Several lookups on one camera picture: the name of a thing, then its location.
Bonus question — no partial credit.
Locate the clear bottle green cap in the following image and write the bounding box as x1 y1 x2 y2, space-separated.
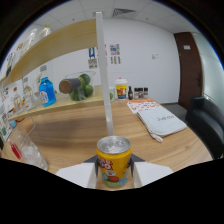
39 22 53 39

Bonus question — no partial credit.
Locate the glass jar of limes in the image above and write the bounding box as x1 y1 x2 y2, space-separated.
58 70 96 102

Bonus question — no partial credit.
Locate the multicolour wall poster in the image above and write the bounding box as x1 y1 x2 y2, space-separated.
109 43 121 65

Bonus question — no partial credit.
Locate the blue yellow wall poster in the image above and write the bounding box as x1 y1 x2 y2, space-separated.
88 47 98 69

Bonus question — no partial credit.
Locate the black armchair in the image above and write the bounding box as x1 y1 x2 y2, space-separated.
185 96 224 160

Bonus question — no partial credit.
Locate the yellow juice can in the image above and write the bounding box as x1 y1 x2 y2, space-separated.
96 135 132 188

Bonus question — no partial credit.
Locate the clear bottle orange cap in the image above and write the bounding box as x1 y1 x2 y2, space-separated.
10 88 24 114

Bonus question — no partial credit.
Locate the clear glass with ice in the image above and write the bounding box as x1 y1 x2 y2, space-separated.
8 126 49 171

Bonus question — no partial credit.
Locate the ceiling air vent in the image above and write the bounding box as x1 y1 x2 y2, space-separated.
112 8 137 19

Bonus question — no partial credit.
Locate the white frame wooden shelf rack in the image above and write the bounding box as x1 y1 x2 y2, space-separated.
0 11 116 137

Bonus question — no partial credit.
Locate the brown sauce bottle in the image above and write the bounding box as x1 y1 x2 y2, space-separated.
127 85 134 101

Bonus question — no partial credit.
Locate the clear bottle red label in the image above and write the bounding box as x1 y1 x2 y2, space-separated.
21 77 37 111

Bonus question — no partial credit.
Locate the white folded towel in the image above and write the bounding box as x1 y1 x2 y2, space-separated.
136 106 188 143

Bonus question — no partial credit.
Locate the blue liquid bottle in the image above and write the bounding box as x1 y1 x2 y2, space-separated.
38 76 57 108

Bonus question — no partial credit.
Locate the brown door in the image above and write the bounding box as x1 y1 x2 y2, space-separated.
173 31 204 110

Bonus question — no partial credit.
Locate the orange printed menu sheet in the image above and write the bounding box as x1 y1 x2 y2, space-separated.
126 99 162 115

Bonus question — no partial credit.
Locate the white green mug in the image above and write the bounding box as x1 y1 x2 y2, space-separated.
108 86 116 103

